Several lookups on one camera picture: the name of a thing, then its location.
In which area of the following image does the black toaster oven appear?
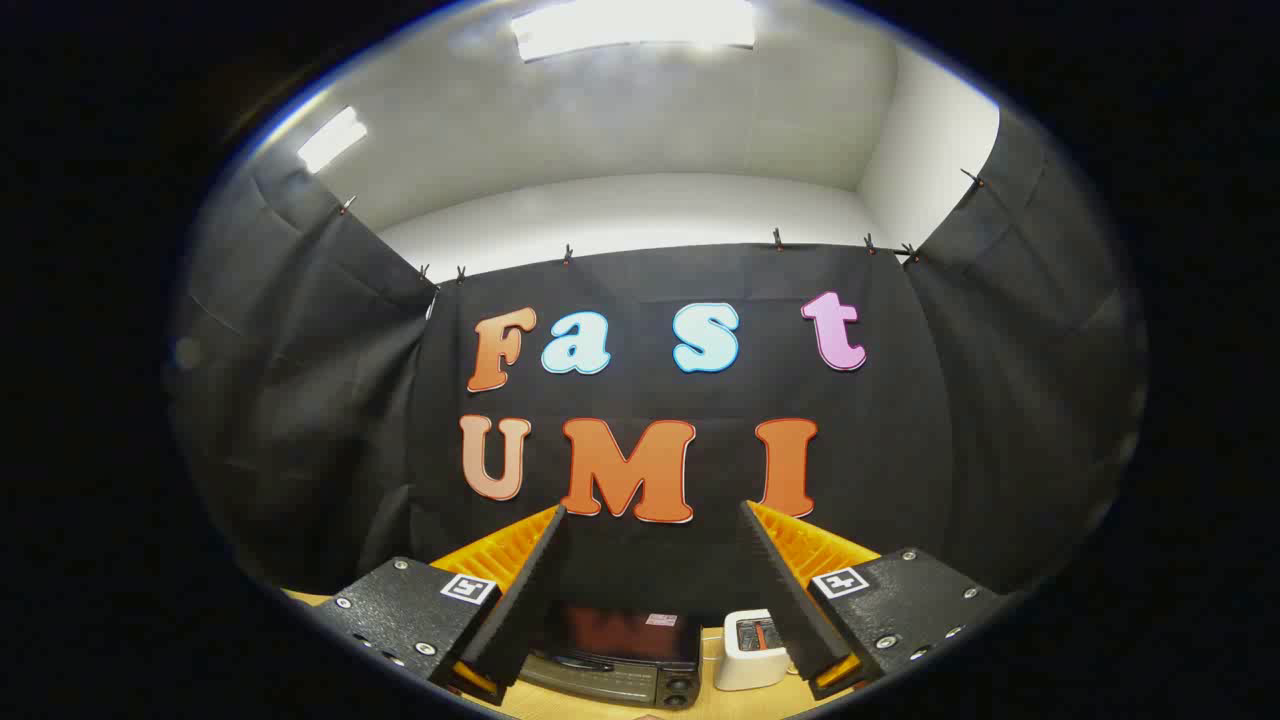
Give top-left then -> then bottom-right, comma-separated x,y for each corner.
518,600 -> 703,710

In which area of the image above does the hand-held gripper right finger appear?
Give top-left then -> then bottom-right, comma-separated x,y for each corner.
738,499 -> 1011,701

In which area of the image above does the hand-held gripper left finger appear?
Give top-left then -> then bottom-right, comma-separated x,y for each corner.
310,503 -> 571,707

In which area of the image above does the white pop-up toaster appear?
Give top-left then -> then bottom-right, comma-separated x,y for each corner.
714,609 -> 797,692

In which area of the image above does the small ceiling light panel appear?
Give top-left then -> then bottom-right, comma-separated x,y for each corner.
296,105 -> 369,175

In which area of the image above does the large ceiling light panel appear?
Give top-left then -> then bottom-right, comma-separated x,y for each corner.
511,0 -> 758,64

